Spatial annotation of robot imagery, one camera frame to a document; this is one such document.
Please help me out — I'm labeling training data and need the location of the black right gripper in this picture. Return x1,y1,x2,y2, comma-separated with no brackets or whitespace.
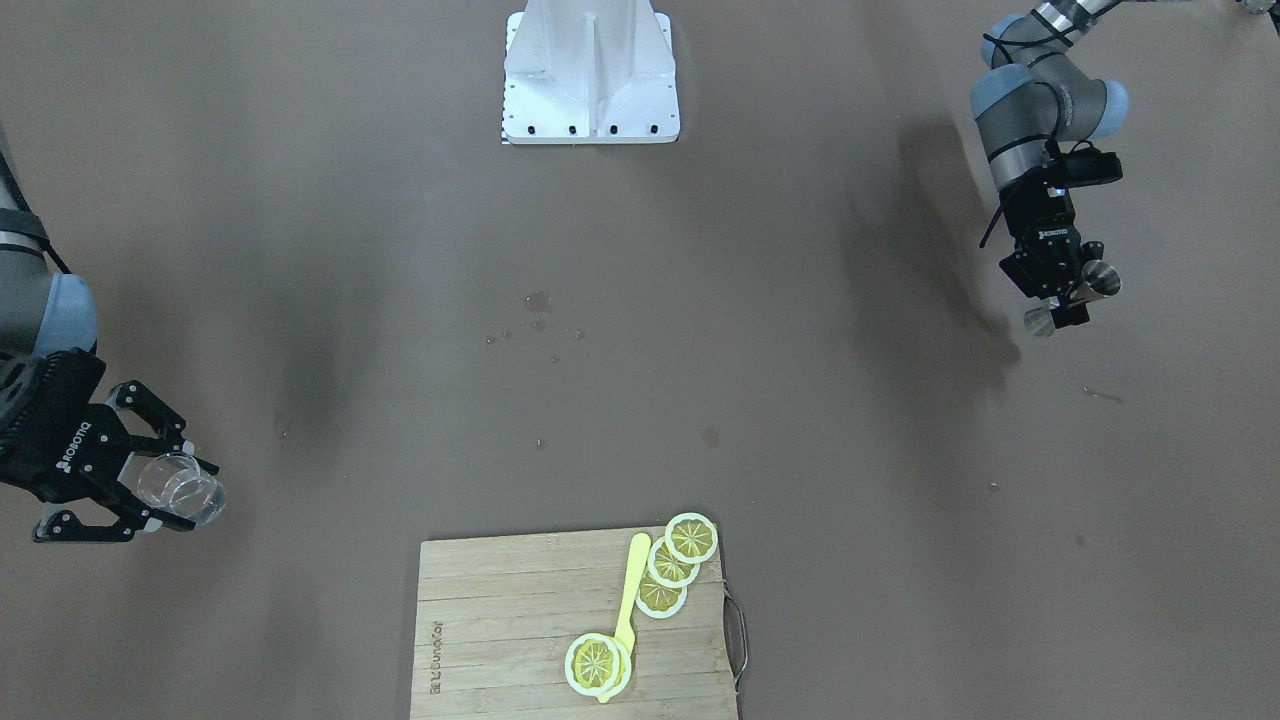
1,348,220,543

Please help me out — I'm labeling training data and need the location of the steel double jigger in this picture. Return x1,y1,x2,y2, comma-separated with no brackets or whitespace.
1023,260,1123,338

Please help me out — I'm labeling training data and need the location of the middle lemon slice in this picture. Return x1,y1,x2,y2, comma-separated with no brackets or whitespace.
646,539,701,591

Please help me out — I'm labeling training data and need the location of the lemon slice on knife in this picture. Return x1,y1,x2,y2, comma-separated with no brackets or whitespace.
563,633,634,703

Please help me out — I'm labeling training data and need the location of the bamboo cutting board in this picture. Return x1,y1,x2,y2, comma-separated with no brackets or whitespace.
410,528,740,719

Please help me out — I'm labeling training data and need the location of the lower lemon slice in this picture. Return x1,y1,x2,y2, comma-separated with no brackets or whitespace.
635,574,689,619

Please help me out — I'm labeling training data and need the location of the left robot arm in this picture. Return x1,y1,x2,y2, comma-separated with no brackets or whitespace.
970,1,1129,337

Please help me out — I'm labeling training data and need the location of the top lemon slice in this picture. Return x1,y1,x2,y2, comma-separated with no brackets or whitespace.
664,512,719,564

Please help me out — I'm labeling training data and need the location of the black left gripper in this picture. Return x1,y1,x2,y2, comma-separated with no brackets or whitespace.
1000,176,1105,329

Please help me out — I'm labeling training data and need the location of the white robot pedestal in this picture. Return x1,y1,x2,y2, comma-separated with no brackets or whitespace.
500,1,681,146

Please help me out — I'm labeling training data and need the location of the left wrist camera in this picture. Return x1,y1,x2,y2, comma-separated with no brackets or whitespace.
1046,146,1124,190

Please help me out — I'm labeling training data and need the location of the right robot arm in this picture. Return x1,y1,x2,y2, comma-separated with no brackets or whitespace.
1,161,227,543

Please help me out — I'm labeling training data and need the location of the clear glass measuring cup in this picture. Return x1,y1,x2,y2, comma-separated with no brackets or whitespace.
133,452,227,527

